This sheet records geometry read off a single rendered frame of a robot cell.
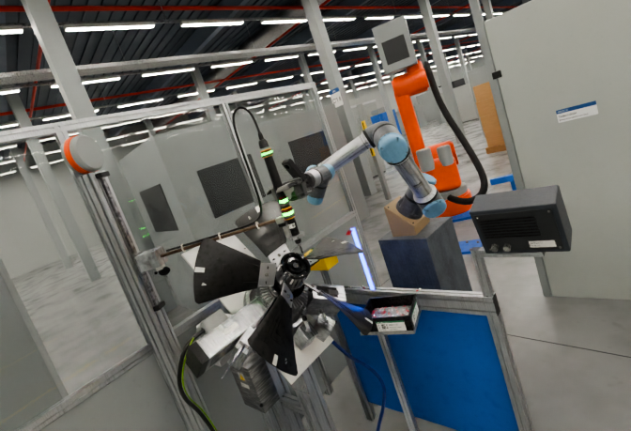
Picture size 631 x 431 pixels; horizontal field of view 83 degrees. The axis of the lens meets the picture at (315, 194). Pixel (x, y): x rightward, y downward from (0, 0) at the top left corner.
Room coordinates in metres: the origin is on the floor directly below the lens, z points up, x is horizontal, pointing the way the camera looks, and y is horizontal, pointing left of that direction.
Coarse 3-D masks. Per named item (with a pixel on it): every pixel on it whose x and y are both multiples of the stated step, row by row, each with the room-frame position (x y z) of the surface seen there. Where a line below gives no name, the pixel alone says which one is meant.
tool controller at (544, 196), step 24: (504, 192) 1.19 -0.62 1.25; (528, 192) 1.13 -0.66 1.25; (552, 192) 1.07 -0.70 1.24; (480, 216) 1.17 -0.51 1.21; (504, 216) 1.12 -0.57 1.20; (528, 216) 1.08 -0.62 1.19; (552, 216) 1.03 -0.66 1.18; (504, 240) 1.16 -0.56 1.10; (528, 240) 1.11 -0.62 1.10; (552, 240) 1.07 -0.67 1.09
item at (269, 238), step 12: (264, 204) 1.54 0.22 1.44; (276, 204) 1.53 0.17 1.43; (240, 216) 1.52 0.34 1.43; (252, 216) 1.51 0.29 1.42; (264, 216) 1.49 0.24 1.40; (276, 216) 1.48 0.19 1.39; (264, 228) 1.45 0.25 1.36; (276, 228) 1.44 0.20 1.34; (252, 240) 1.45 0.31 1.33; (264, 240) 1.43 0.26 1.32; (276, 240) 1.41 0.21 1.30; (264, 252) 1.40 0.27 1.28
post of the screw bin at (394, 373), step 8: (384, 336) 1.42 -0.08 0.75; (384, 344) 1.42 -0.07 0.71; (384, 352) 1.43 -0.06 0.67; (392, 352) 1.44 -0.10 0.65; (392, 360) 1.42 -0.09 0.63; (392, 368) 1.42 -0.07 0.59; (392, 376) 1.43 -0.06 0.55; (400, 376) 1.44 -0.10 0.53; (400, 384) 1.42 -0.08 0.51; (400, 392) 1.43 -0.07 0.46; (400, 400) 1.43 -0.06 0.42; (408, 408) 1.42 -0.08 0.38; (408, 416) 1.42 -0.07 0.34; (408, 424) 1.43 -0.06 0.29; (416, 424) 1.44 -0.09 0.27
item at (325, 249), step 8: (328, 240) 1.58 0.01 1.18; (336, 240) 1.57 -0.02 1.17; (344, 240) 1.56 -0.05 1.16; (320, 248) 1.51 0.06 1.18; (328, 248) 1.48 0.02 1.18; (336, 248) 1.47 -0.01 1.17; (344, 248) 1.47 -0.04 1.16; (352, 248) 1.48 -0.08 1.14; (312, 256) 1.42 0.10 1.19; (320, 256) 1.39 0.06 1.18; (328, 256) 1.39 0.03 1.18
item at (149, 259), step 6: (144, 252) 1.50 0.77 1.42; (150, 252) 1.44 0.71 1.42; (156, 252) 1.45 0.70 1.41; (162, 252) 1.49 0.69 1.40; (138, 258) 1.45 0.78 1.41; (144, 258) 1.44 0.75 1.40; (150, 258) 1.44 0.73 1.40; (156, 258) 1.44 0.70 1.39; (162, 258) 1.47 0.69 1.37; (138, 264) 1.45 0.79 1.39; (144, 264) 1.45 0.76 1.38; (150, 264) 1.44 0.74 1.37; (156, 264) 1.44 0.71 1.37; (162, 264) 1.46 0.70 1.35; (144, 270) 1.45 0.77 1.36
